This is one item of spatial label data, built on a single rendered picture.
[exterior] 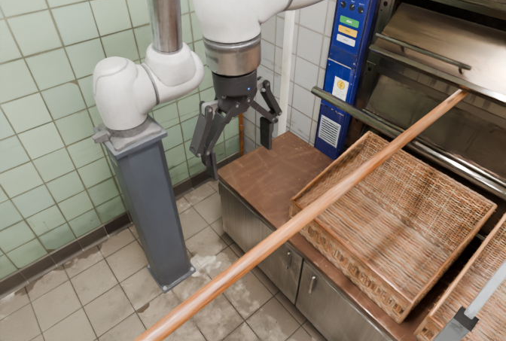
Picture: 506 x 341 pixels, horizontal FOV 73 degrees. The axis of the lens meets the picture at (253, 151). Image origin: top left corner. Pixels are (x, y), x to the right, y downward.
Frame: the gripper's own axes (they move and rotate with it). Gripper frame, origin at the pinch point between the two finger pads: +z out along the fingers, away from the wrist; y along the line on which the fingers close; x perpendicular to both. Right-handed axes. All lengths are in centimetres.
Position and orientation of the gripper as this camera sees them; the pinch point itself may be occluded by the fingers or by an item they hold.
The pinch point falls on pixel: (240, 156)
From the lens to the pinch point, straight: 70.1
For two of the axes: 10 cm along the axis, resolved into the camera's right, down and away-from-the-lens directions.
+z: 0.3, 7.4, 6.7
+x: 6.2, 5.1, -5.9
